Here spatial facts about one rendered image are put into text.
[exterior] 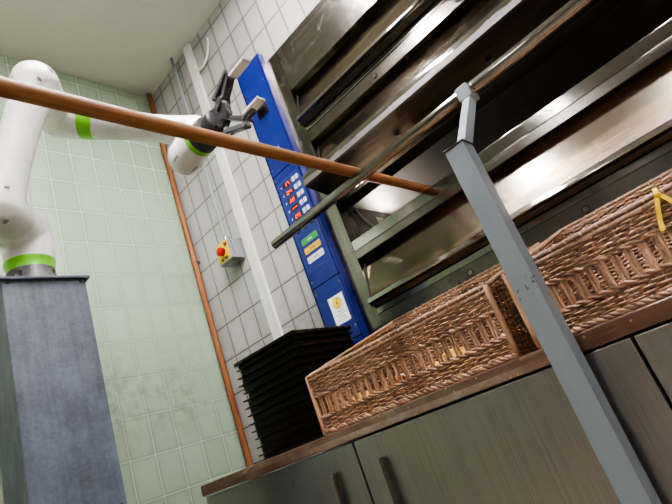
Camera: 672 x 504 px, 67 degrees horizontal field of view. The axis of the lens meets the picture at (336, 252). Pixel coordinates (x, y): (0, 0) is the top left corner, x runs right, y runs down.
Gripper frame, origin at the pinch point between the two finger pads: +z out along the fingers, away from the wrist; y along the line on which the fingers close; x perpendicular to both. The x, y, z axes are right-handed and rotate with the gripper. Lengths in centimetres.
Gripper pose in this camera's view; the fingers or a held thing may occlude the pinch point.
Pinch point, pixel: (251, 81)
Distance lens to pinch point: 145.4
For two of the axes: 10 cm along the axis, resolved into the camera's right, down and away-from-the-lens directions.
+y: 3.5, 8.8, -3.4
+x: -6.5, -0.3, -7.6
